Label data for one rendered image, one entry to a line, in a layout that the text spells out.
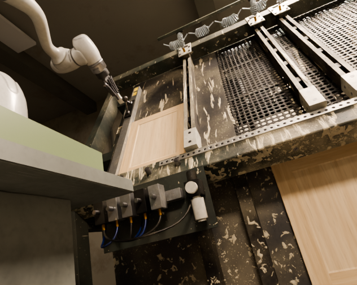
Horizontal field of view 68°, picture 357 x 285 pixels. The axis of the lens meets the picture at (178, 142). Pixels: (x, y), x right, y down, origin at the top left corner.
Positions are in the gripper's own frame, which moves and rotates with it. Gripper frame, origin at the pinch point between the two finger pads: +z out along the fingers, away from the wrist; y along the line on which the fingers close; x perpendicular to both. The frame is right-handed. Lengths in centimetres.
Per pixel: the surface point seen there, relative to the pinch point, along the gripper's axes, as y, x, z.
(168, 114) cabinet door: 14.7, 28.0, 14.5
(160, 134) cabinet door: 31.6, 23.6, 14.5
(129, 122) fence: 10.8, 1.8, 12.2
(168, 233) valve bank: 87, 27, 22
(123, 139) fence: 28.0, 1.2, 12.2
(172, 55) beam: -55, 32, 6
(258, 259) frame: 91, 55, 49
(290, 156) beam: 69, 80, 19
